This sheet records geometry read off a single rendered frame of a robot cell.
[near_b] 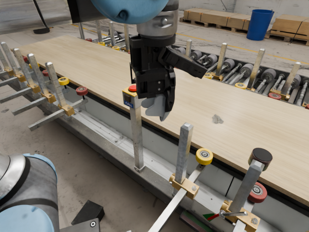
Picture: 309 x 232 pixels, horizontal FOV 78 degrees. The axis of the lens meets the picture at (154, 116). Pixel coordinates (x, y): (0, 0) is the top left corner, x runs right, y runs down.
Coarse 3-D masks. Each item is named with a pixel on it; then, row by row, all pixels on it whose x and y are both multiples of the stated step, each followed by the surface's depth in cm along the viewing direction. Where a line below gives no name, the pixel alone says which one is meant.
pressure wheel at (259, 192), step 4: (256, 184) 79; (260, 184) 79; (252, 188) 78; (256, 188) 77; (260, 188) 78; (264, 188) 78; (252, 192) 76; (256, 192) 77; (260, 192) 77; (264, 192) 76; (248, 196) 77; (252, 196) 75; (256, 196) 75; (260, 196) 75; (264, 196) 75; (252, 200) 76; (256, 200) 75; (260, 200) 75
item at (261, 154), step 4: (256, 148) 63; (260, 148) 63; (256, 152) 61; (260, 152) 61; (264, 152) 61; (268, 152) 61; (256, 156) 60; (260, 156) 60; (264, 156) 60; (268, 156) 60; (264, 160) 59; (268, 160) 59
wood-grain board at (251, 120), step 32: (64, 64) 178; (96, 64) 178; (128, 64) 178; (192, 96) 134; (224, 96) 134; (256, 96) 134; (160, 128) 111; (224, 128) 108; (256, 128) 108; (288, 128) 108; (224, 160) 91; (288, 160) 90; (288, 192) 78
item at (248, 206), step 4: (248, 200) 79; (244, 204) 78; (248, 204) 77; (252, 204) 77; (244, 208) 76; (248, 208) 76; (236, 224) 71; (240, 224) 71; (244, 224) 71; (236, 228) 70; (240, 228) 70; (244, 228) 70
